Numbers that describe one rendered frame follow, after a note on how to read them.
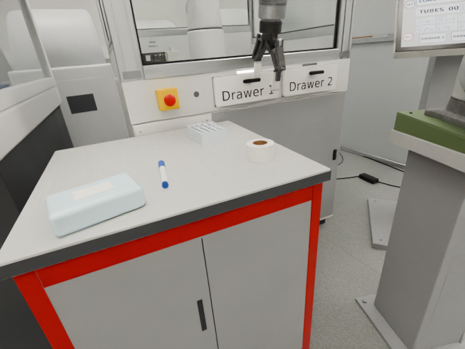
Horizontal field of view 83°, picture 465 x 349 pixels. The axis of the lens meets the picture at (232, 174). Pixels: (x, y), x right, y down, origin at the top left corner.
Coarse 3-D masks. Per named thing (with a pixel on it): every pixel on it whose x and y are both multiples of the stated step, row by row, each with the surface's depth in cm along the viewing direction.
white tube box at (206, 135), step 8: (192, 128) 86; (200, 128) 86; (208, 128) 85; (216, 128) 84; (224, 128) 82; (192, 136) 85; (200, 136) 80; (208, 136) 80; (216, 136) 81; (224, 136) 82; (208, 144) 80
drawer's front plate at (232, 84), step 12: (264, 72) 107; (216, 84) 100; (228, 84) 102; (240, 84) 104; (252, 84) 106; (264, 84) 109; (216, 96) 102; (240, 96) 106; (252, 96) 108; (264, 96) 110; (276, 96) 113
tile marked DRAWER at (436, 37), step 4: (420, 36) 112; (424, 36) 112; (428, 36) 111; (432, 36) 110; (436, 36) 110; (440, 36) 109; (444, 36) 109; (420, 40) 112; (424, 40) 111; (428, 40) 111; (432, 40) 110; (436, 40) 110; (440, 40) 109; (444, 40) 108
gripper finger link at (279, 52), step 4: (276, 40) 85; (276, 44) 86; (276, 48) 87; (280, 48) 87; (276, 52) 87; (280, 52) 87; (276, 56) 88; (280, 56) 87; (280, 60) 87; (284, 60) 88; (280, 64) 87; (284, 64) 88; (280, 68) 87; (284, 68) 88
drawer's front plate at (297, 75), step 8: (328, 64) 119; (336, 64) 120; (288, 72) 111; (296, 72) 113; (304, 72) 114; (328, 72) 119; (336, 72) 121; (288, 80) 112; (296, 80) 114; (304, 80) 116; (312, 80) 117; (320, 80) 119; (328, 80) 121; (288, 88) 114; (296, 88) 115; (312, 88) 119; (320, 88) 121; (328, 88) 122
